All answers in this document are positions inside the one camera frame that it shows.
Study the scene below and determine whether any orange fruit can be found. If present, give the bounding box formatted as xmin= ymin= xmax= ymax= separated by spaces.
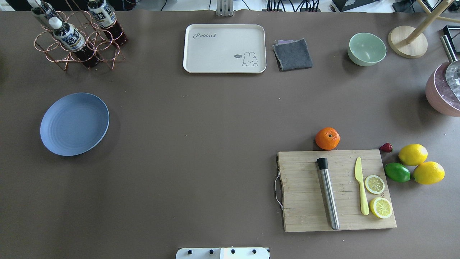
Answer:
xmin=315 ymin=127 xmax=341 ymax=150

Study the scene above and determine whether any blue plate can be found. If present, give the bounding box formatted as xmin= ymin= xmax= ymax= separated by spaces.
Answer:
xmin=40 ymin=93 xmax=110 ymax=157

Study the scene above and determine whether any cream rabbit tray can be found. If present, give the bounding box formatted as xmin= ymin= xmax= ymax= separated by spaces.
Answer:
xmin=183 ymin=24 xmax=267 ymax=74

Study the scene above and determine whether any grey folded cloth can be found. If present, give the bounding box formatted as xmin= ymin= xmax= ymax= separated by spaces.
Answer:
xmin=272 ymin=38 xmax=313 ymax=72

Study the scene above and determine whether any wooden cutting board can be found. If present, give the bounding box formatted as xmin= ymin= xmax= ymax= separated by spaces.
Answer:
xmin=277 ymin=149 xmax=397 ymax=232

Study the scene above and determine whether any lemon slice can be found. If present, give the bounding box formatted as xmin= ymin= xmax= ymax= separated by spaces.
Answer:
xmin=364 ymin=175 xmax=386 ymax=195
xmin=369 ymin=197 xmax=393 ymax=219

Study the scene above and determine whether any green bowl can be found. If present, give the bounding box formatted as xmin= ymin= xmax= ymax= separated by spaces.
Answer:
xmin=347 ymin=32 xmax=387 ymax=66

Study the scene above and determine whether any yellow plastic knife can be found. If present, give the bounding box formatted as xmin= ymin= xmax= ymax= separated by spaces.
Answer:
xmin=354 ymin=157 xmax=369 ymax=216

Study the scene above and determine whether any red strawberry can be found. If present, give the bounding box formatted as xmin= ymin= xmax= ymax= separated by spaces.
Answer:
xmin=379 ymin=142 xmax=393 ymax=153

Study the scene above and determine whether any green lime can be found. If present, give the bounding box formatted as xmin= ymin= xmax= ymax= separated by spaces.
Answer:
xmin=384 ymin=162 xmax=411 ymax=183

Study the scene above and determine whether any yellow lemon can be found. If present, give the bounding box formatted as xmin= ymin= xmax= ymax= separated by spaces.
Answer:
xmin=412 ymin=161 xmax=445 ymax=185
xmin=398 ymin=143 xmax=428 ymax=166

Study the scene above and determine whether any wooden cup tree stand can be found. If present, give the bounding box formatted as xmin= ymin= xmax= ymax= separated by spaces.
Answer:
xmin=388 ymin=0 xmax=460 ymax=59

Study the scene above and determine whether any tea bottle white cap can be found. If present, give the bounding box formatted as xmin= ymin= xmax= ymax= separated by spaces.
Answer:
xmin=48 ymin=17 xmax=100 ymax=68

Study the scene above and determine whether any pink bowl with ice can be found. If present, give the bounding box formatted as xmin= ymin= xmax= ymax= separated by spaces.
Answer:
xmin=425 ymin=62 xmax=460 ymax=117

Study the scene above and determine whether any metal ice scoop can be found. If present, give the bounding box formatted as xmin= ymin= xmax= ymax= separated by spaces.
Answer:
xmin=441 ymin=35 xmax=460 ymax=101

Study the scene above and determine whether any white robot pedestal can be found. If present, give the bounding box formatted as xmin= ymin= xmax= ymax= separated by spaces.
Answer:
xmin=176 ymin=247 xmax=271 ymax=259

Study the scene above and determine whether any copper wire bottle rack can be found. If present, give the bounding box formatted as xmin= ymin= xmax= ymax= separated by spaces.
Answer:
xmin=33 ymin=0 xmax=125 ymax=71

